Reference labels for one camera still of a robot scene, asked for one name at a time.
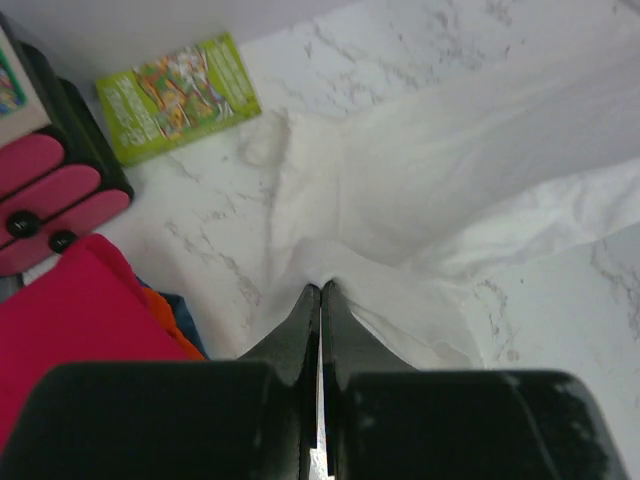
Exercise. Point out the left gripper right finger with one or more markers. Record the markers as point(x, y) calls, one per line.
point(387, 420)

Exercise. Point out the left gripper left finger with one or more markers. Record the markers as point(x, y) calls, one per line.
point(249, 418)

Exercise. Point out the white t shirt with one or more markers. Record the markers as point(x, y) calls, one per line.
point(411, 202)

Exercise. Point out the blue folded t shirt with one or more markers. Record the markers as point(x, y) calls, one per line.
point(184, 321)

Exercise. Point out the orange folded t shirt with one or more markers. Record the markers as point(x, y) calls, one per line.
point(165, 317)

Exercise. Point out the pink folded t shirt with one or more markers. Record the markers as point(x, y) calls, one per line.
point(89, 307)

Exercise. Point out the black pink drawer unit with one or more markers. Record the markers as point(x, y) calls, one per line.
point(58, 183)

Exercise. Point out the lime green picture book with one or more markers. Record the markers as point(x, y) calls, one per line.
point(178, 98)

